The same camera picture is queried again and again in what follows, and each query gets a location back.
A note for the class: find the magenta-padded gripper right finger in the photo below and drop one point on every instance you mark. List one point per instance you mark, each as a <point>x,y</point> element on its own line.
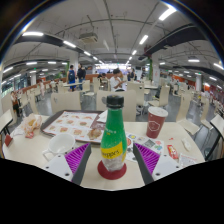
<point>148,157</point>

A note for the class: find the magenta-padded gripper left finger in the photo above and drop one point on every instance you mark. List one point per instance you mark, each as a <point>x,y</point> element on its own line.
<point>78,157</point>

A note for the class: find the green drink bottle black cap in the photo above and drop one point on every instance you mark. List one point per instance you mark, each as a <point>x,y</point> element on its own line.
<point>113,133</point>

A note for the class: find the colourful printed paper sheet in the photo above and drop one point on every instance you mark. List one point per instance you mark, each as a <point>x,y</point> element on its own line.
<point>148,143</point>

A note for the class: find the white polka dot mug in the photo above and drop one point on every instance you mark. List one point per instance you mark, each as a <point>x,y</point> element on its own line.
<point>60,143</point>

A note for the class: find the small red sauce packet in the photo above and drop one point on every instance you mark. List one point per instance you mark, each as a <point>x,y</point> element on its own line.
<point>172,152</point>
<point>30,135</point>

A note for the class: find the flat round red coaster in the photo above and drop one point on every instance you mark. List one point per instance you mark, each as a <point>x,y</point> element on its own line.
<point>103,174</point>

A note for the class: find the red paper cup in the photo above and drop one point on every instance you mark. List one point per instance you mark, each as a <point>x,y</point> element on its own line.
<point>156,125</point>

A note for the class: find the dark tray with paper liner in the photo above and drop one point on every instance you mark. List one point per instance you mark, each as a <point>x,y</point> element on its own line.
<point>70,125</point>

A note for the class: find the white crumpled tissue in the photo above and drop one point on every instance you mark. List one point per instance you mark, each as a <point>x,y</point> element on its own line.
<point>186,144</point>

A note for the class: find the white napkin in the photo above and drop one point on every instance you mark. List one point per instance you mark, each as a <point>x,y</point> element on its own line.
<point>102,116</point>

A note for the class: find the clear plastic food bag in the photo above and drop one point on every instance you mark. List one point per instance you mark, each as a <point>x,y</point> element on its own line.
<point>31,123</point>

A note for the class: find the group of beige chairs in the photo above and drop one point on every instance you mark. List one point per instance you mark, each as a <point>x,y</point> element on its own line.
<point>163,95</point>

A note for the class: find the person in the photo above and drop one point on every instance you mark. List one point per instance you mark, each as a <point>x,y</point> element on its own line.
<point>14,101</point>
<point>71,77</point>
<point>116,81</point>
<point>81,75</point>
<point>131,75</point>

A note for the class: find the ceiling air conditioner unit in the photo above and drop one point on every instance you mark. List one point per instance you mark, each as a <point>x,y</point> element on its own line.
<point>88,37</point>

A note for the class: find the group of ceiling lights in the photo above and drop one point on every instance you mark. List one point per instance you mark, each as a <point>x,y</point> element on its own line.
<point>32,33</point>

